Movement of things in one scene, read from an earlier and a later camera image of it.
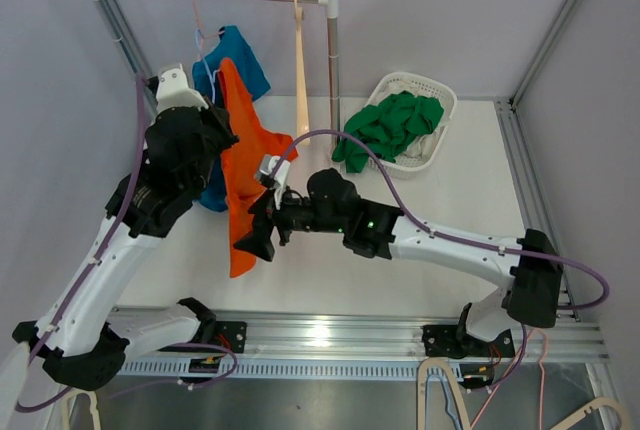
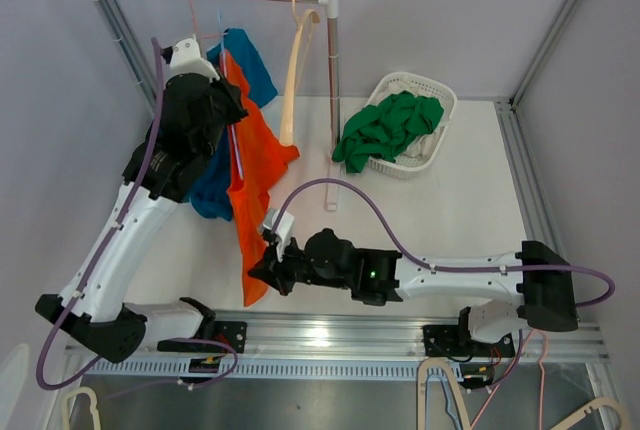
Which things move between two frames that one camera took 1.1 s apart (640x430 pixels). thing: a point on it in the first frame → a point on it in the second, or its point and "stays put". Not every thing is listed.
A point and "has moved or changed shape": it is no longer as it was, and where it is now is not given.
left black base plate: (231, 335) stays put
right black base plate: (456, 342) stays put
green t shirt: (388, 127) stays put
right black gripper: (266, 217) → (275, 272)
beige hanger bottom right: (596, 403) stays put
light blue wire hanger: (211, 74) has moved or changed shape
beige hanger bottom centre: (437, 362) stays put
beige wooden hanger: (301, 89) → (295, 66)
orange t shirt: (240, 161) has moved or changed shape
